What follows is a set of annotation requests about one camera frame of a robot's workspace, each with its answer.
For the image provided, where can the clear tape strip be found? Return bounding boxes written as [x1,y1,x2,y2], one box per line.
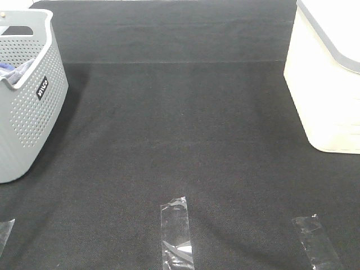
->
[291,214,344,270]
[160,197,195,269]
[0,219,15,257]

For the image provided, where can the grey microfibre towel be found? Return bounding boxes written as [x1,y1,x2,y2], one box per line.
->
[1,58,35,85]

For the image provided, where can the centre clear tape strip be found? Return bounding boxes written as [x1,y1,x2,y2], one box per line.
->
[160,197,195,269]

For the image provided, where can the right clear tape strip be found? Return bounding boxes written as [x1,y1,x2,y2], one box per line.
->
[291,214,344,270]

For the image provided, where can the left clear tape strip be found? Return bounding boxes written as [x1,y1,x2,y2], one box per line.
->
[0,219,15,257]

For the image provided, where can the cream white storage basket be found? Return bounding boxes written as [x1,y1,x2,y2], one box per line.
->
[283,1,359,154]

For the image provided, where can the grey perforated laundry basket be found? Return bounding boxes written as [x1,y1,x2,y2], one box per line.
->
[1,9,69,183]

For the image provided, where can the blue towel in basket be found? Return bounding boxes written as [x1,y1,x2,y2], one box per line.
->
[0,62,14,74]

